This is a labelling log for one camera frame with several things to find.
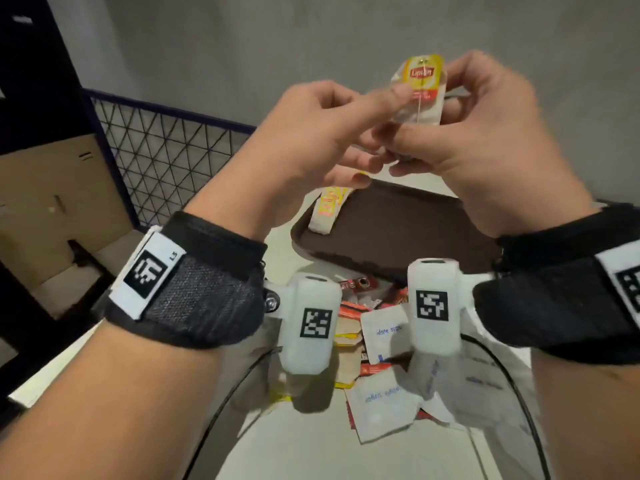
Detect person's right hand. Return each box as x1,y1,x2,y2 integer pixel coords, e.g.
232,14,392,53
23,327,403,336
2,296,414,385
359,49,603,239

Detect person's left hand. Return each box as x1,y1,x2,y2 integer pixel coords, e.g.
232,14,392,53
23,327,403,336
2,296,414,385
185,80,413,241

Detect row of white tea bags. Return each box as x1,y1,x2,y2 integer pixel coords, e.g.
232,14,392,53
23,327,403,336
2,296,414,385
308,186,356,235

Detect white tea bag yellow tag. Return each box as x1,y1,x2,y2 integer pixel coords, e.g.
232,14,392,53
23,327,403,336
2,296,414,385
389,53,449,128

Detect brown plastic tray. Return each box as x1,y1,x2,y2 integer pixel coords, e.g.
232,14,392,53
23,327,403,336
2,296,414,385
291,178,503,285

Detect red Nescafe coffee sachets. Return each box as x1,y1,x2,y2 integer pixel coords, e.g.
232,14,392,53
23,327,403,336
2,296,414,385
339,274,451,431

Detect pile of tea bags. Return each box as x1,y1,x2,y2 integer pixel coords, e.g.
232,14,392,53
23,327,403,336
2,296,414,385
269,317,366,403

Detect pile of white sugar packets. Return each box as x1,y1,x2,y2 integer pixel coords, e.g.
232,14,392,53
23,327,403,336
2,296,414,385
345,302,533,443

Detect person's left forearm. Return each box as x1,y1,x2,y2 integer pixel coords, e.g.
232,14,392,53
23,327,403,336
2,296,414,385
0,319,226,480

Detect purple metal mesh railing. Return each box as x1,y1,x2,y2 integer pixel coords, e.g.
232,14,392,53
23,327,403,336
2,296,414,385
82,88,256,228

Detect black wristband white markers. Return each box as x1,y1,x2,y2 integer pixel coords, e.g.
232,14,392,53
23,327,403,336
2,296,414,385
102,210,269,351
472,202,640,365

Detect wooden stir sticks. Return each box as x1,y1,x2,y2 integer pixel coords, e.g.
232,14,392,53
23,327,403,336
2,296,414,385
459,334,551,480

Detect dark cabinet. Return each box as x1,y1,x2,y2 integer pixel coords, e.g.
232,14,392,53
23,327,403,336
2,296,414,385
0,0,96,155

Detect black metal table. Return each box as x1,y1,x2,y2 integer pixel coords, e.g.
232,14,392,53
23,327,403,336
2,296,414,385
0,239,116,421

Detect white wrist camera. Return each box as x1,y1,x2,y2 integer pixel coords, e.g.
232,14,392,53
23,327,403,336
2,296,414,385
265,272,343,375
407,258,496,355

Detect black cable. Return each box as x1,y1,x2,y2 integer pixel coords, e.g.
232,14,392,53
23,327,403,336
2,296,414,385
182,347,281,480

